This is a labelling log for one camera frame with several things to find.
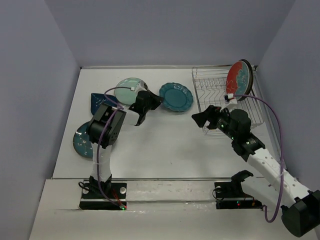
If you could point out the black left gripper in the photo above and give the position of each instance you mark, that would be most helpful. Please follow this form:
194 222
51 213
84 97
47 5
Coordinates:
156 100

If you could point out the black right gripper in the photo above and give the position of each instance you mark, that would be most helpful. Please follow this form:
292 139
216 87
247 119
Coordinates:
212 113

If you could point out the teal scalloped plate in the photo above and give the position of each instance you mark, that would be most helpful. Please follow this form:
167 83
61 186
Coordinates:
176 97

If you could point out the red plate with teal flower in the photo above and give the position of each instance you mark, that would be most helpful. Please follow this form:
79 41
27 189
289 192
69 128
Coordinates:
237 80

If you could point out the cream plate with metallic rim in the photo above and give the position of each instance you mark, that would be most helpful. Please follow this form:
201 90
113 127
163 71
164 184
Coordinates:
251 76

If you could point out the small dark teal round plate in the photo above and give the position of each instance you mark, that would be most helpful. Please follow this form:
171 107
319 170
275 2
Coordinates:
81 142

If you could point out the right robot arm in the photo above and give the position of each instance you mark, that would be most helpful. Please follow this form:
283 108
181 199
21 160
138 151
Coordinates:
299 205

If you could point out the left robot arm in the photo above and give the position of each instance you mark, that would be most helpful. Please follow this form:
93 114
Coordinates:
103 131

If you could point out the navy blue leaf-shaped dish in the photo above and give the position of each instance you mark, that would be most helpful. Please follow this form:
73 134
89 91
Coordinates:
96 99

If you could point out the light green flower plate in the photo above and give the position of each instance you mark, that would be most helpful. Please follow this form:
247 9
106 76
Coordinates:
127 90

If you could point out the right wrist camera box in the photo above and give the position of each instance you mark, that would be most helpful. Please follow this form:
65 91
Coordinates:
230 102

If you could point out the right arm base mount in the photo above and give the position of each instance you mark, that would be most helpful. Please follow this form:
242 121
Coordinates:
229 195

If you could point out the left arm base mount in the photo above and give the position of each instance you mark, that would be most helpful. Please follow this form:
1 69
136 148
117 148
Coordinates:
112 200

